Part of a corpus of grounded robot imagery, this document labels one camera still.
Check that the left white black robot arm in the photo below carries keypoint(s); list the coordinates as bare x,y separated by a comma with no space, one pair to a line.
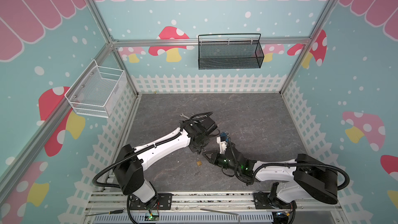
127,173

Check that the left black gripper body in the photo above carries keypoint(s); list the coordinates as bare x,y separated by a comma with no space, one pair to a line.
204,136

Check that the green circuit board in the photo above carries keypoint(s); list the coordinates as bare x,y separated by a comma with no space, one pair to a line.
151,217
283,214

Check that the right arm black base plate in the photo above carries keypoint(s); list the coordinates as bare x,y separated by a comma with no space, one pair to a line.
263,200

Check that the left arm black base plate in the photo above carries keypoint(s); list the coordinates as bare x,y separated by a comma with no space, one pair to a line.
159,202

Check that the blue padlock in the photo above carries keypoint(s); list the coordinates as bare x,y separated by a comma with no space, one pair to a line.
224,136

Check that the black mesh wall basket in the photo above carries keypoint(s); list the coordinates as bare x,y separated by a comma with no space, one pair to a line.
230,51

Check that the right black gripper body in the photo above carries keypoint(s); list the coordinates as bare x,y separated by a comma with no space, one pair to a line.
221,155

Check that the right green circuit board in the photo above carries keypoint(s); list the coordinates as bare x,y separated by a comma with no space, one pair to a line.
283,214

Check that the left green circuit board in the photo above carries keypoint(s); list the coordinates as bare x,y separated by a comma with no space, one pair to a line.
151,217

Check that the white mesh wall basket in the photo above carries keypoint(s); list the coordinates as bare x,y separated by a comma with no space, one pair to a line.
97,91

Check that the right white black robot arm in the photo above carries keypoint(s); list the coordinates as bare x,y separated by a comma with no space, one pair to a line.
296,179

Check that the grey metal hex key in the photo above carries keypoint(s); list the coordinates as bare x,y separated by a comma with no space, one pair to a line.
222,212

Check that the black handled screwdriver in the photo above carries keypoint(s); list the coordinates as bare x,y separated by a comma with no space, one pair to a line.
119,211

